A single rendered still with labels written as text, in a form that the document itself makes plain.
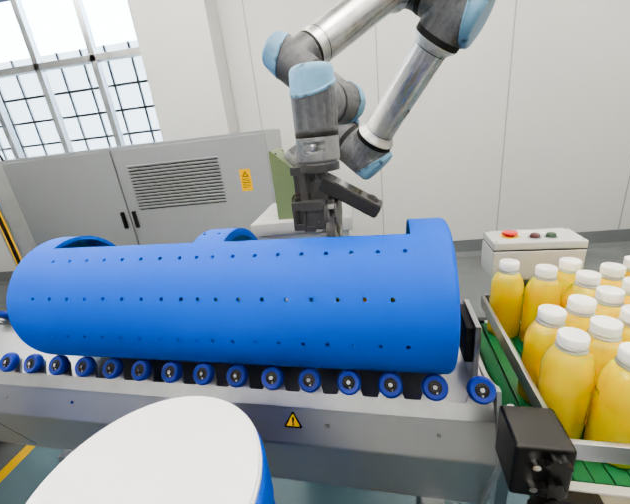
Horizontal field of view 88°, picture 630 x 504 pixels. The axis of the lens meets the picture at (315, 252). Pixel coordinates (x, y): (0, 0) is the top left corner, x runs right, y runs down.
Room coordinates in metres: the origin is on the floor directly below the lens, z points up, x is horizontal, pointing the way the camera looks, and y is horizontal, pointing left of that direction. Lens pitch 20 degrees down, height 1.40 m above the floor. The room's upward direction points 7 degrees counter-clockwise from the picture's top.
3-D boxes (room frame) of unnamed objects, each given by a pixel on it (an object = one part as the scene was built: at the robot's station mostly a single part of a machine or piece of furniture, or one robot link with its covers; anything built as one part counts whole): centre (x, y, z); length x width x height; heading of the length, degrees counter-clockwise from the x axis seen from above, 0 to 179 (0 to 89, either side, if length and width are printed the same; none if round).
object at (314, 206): (0.60, -0.02, 1.29); 0.09 x 0.08 x 0.12; 76
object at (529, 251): (0.76, -0.54, 1.05); 0.20 x 0.10 x 0.10; 76
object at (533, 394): (0.51, -0.35, 0.96); 0.40 x 0.01 x 0.03; 166
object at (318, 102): (0.60, -0.03, 1.45); 0.09 x 0.08 x 0.11; 148
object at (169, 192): (2.60, 1.26, 0.72); 2.15 x 0.54 x 1.45; 82
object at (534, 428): (0.32, -0.27, 0.95); 0.10 x 0.07 x 0.10; 166
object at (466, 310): (0.53, -0.27, 0.99); 0.10 x 0.02 x 0.12; 166
